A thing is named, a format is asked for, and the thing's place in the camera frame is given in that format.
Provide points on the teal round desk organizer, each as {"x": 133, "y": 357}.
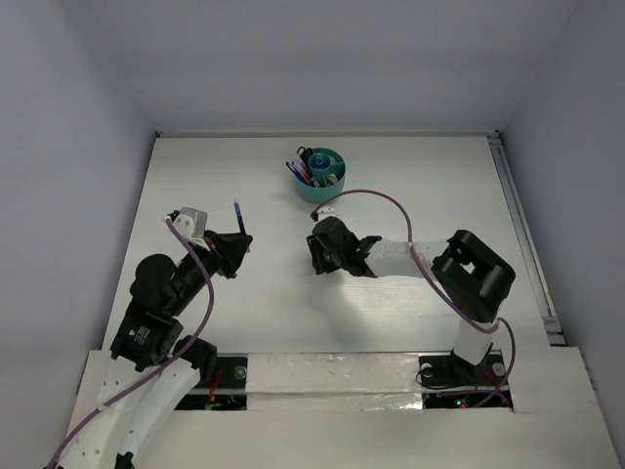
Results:
{"x": 335, "y": 164}

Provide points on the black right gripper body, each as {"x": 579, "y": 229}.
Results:
{"x": 336, "y": 258}

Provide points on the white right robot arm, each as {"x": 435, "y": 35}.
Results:
{"x": 474, "y": 278}

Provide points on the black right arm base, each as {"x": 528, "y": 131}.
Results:
{"x": 449, "y": 382}

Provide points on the blue gel pen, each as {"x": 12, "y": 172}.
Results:
{"x": 240, "y": 221}

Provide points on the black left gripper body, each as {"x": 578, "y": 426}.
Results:
{"x": 192, "y": 266}

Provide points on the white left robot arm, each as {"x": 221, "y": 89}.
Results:
{"x": 152, "y": 364}

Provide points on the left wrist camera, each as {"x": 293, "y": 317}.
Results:
{"x": 190, "y": 224}

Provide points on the clear blue-capped marker pen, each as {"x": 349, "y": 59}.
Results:
{"x": 318, "y": 161}

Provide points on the blue ballpoint pen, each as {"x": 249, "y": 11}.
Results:
{"x": 297, "y": 172}

